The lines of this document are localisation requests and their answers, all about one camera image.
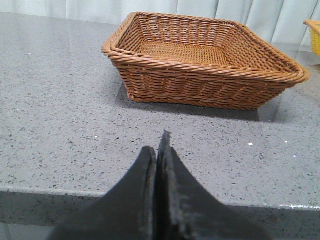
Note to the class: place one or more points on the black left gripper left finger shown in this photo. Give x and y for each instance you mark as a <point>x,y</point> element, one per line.
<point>126,212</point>

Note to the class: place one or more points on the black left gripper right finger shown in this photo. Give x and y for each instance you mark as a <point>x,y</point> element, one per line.
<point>187,211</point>

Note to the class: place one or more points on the yellow wicker basket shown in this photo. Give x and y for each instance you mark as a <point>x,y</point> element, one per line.
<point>314,27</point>

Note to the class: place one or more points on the brown wicker basket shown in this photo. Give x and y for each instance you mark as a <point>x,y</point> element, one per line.
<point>178,59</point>

